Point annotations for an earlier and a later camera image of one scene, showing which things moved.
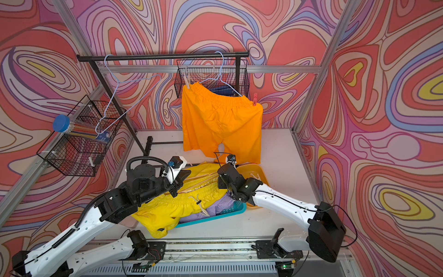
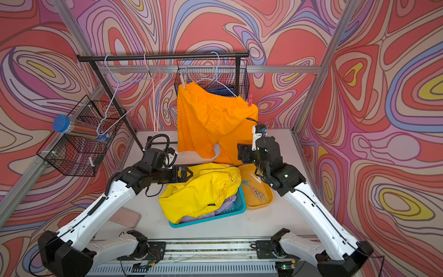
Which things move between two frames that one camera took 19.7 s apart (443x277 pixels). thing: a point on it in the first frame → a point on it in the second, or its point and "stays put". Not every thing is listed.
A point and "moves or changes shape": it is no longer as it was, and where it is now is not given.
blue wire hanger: x=221 y=77 moves or changes shape
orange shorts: x=210 y=118 stays put
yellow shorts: x=161 y=214 moves or changes shape
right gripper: x=221 y=183 → x=244 y=151
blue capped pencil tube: x=62 y=123 stays put
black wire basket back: x=228 y=75 stays put
